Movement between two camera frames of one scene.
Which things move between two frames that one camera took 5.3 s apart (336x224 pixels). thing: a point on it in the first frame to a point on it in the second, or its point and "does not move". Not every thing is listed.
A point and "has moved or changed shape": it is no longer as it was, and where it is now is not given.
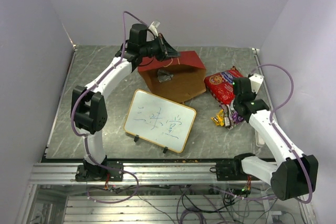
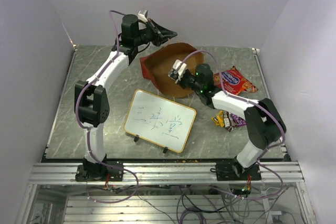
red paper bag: [189, 79] has moved or changed shape
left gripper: [166, 50] to [161, 34]
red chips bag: [220, 85] does not move
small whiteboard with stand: [159, 120] does not move
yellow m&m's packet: [219, 118] does not move
